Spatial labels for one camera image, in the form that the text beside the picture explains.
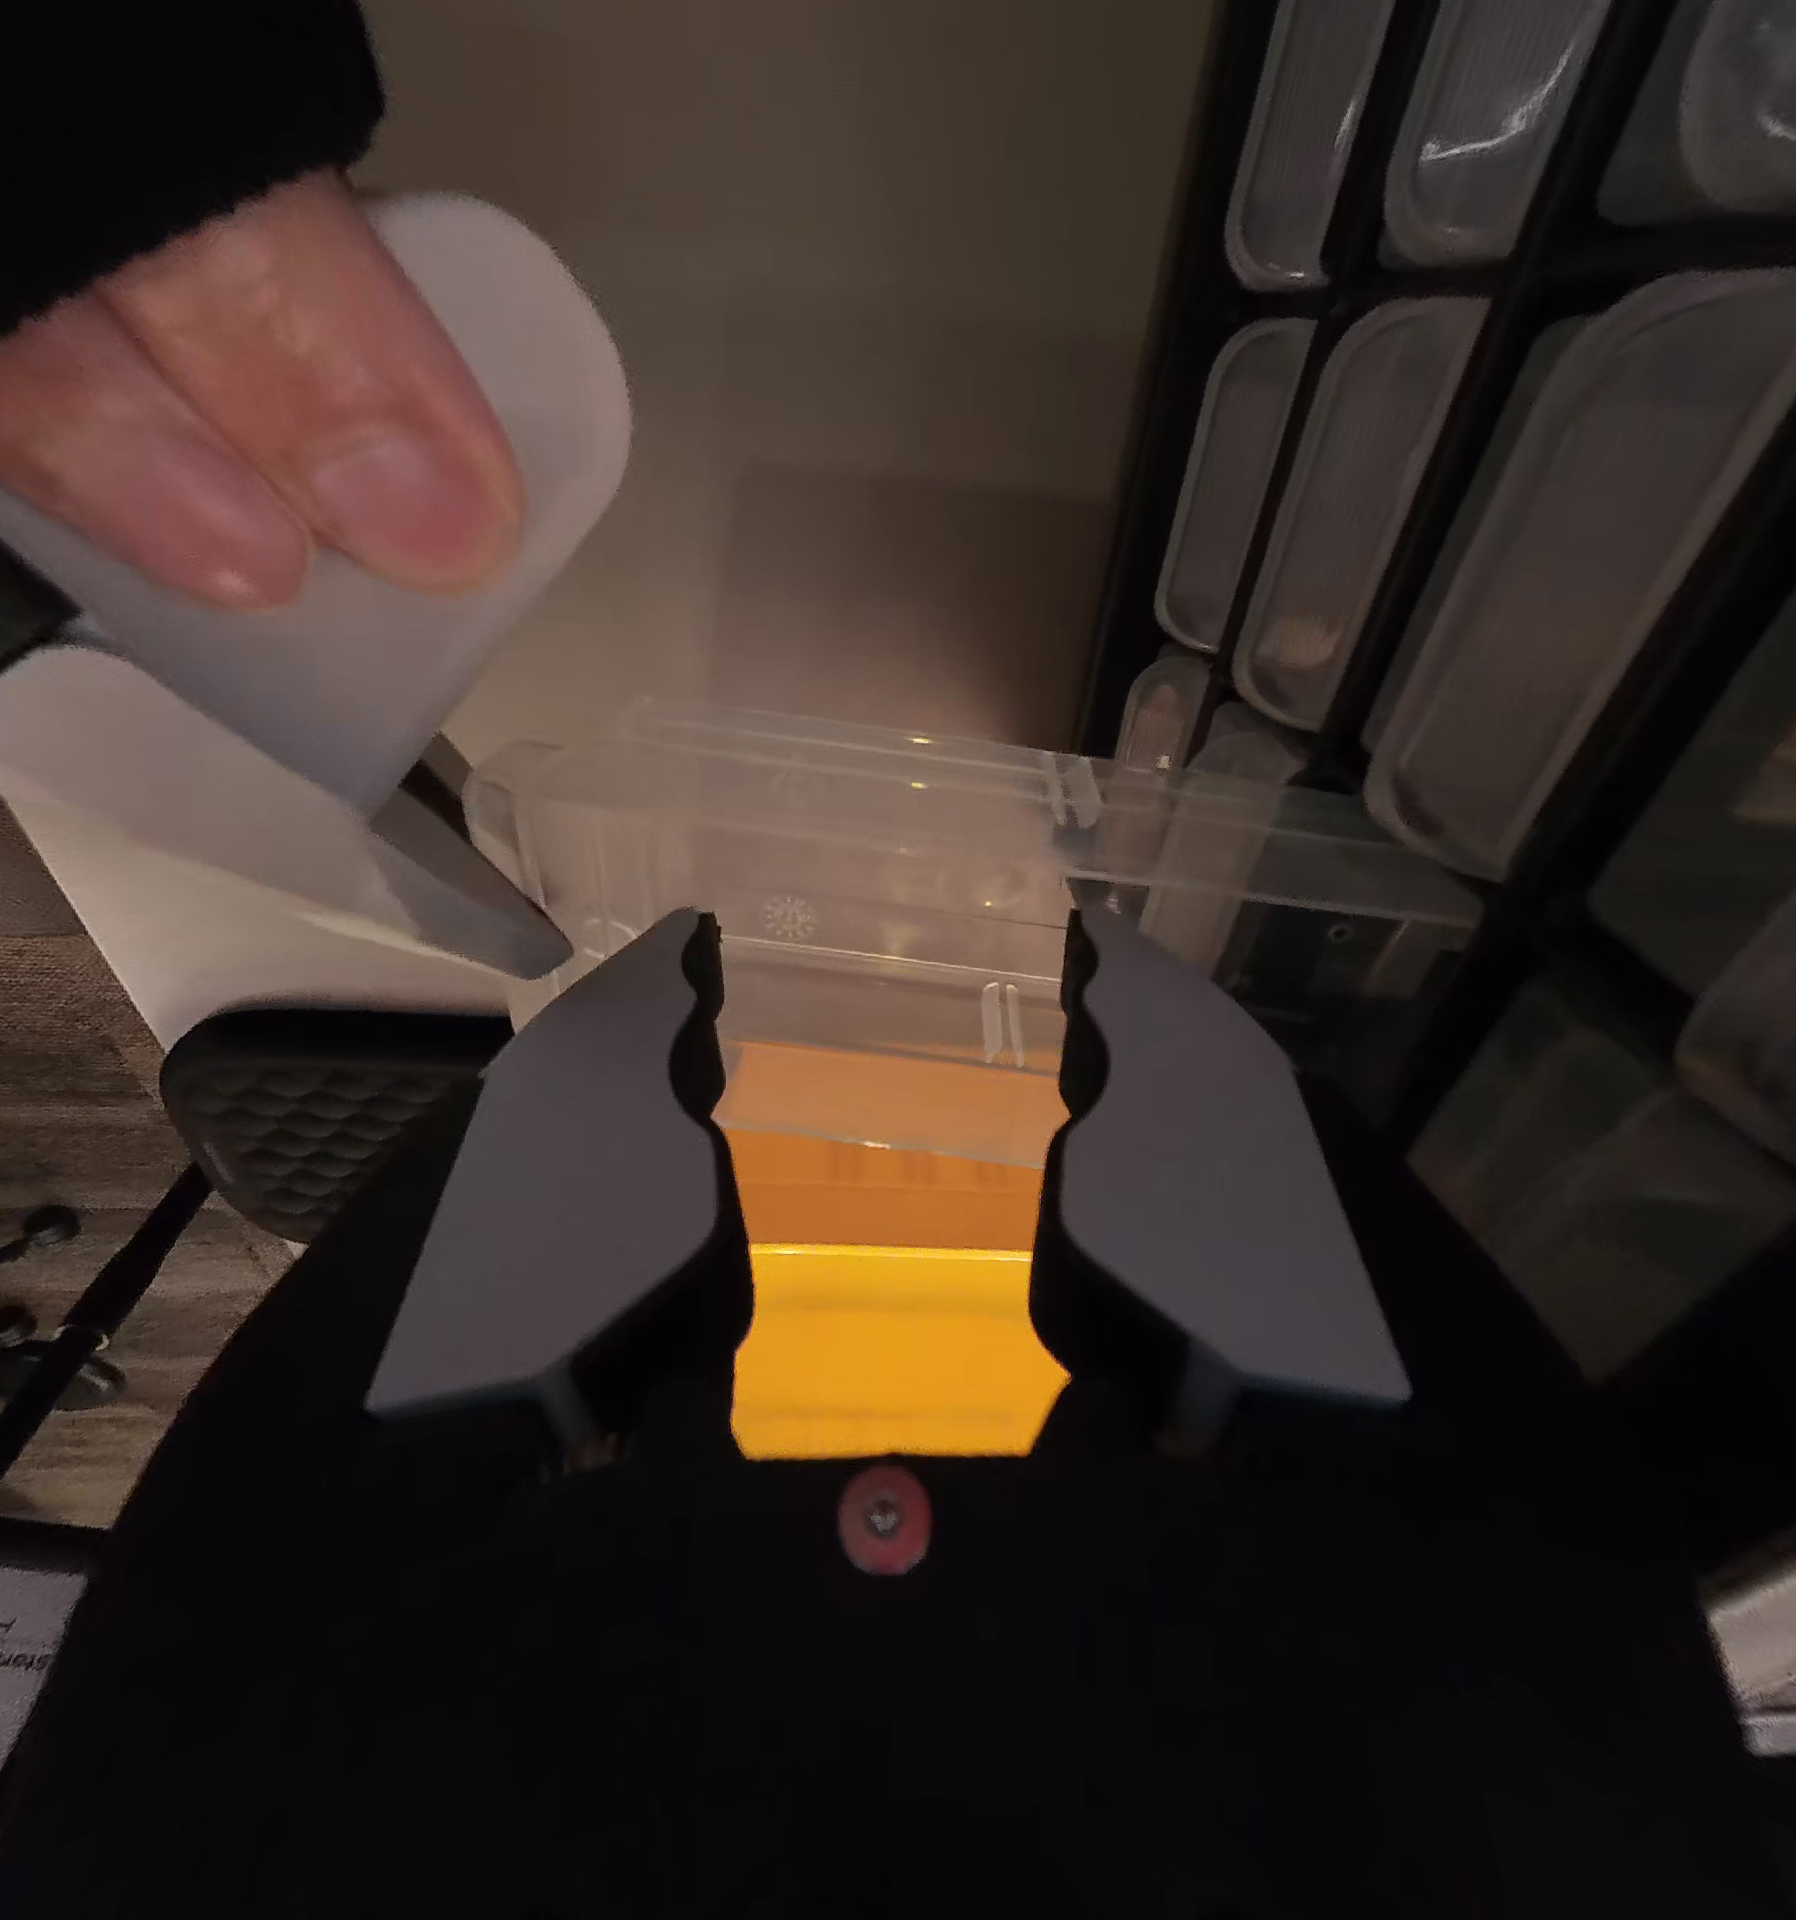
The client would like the person's left hand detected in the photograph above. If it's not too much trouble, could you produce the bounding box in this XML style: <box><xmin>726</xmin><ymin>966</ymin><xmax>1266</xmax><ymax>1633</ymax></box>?
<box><xmin>0</xmin><ymin>167</ymin><xmax>530</xmax><ymax>611</ymax></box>

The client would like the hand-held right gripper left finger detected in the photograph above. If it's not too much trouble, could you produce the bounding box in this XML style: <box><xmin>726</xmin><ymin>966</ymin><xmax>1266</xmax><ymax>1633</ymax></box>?
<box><xmin>364</xmin><ymin>910</ymin><xmax>753</xmax><ymax>1448</ymax></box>

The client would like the black ribbed pad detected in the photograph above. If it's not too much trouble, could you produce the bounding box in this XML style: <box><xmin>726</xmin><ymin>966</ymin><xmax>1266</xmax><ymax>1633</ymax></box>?
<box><xmin>164</xmin><ymin>1011</ymin><xmax>515</xmax><ymax>1239</ymax></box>

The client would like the black floor cable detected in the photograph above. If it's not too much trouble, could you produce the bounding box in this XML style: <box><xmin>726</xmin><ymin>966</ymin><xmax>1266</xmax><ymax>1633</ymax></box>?
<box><xmin>0</xmin><ymin>1157</ymin><xmax>207</xmax><ymax>1518</ymax></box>

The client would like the yellow plastic bin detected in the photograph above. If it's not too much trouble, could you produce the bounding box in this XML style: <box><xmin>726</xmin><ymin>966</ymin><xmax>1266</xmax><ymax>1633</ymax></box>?
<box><xmin>712</xmin><ymin>1033</ymin><xmax>1073</xmax><ymax>1464</ymax></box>

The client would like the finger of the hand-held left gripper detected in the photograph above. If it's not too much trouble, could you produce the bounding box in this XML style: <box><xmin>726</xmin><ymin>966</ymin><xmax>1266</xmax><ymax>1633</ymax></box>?
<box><xmin>0</xmin><ymin>616</ymin><xmax>574</xmax><ymax>1023</ymax></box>

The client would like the clear plastic drawer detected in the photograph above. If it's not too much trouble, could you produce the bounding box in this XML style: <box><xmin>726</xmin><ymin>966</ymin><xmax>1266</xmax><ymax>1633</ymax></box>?
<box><xmin>465</xmin><ymin>701</ymin><xmax>1486</xmax><ymax>1172</ymax></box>

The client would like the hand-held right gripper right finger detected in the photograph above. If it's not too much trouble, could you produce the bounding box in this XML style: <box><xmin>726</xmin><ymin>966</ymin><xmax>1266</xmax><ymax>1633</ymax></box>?
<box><xmin>1028</xmin><ymin>905</ymin><xmax>1414</xmax><ymax>1457</ymax></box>

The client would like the black drawer cabinet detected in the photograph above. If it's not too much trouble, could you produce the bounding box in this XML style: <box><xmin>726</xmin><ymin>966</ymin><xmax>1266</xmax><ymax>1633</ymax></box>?
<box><xmin>1079</xmin><ymin>0</ymin><xmax>1796</xmax><ymax>1563</ymax></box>

